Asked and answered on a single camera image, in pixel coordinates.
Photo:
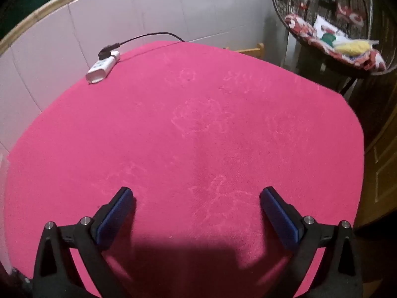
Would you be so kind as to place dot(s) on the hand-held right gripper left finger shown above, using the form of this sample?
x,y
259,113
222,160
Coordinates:
x,y
113,217

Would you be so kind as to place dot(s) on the red white patterned cushion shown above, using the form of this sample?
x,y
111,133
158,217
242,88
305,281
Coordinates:
x,y
297,24

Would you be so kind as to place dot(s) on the bamboo wall trim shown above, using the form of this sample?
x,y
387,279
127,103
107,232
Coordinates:
x,y
46,9

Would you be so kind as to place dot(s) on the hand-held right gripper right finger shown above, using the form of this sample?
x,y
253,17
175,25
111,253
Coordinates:
x,y
280,217

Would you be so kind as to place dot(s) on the small wooden stool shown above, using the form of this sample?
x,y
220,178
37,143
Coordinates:
x,y
251,49

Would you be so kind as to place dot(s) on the small green object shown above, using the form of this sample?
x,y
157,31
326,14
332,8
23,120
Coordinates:
x,y
328,38

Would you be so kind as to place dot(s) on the wooden door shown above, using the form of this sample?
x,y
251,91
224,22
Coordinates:
x,y
381,167

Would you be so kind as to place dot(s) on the white power strip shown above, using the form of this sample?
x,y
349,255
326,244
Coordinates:
x,y
100,68

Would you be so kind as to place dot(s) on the yellow soft toy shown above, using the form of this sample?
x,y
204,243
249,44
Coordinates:
x,y
350,47

